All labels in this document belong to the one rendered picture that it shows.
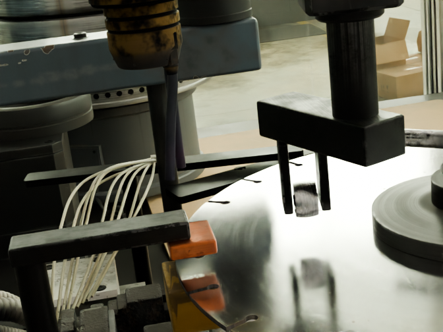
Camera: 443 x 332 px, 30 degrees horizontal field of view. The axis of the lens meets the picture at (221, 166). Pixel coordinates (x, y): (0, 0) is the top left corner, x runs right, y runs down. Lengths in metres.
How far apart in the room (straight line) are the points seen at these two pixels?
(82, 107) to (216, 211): 0.35
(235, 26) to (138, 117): 0.50
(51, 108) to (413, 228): 0.46
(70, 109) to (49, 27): 0.24
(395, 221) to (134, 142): 0.69
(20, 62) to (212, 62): 0.14
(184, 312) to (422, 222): 0.13
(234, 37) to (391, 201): 0.20
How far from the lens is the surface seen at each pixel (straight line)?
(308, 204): 0.44
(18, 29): 1.07
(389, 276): 0.41
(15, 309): 0.50
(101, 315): 0.47
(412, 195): 0.48
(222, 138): 1.37
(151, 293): 0.49
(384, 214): 0.46
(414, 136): 0.46
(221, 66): 0.61
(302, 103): 0.43
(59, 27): 1.04
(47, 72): 0.61
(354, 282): 0.40
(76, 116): 0.82
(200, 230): 0.43
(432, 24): 1.60
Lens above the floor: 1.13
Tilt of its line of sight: 18 degrees down
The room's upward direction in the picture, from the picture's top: 6 degrees counter-clockwise
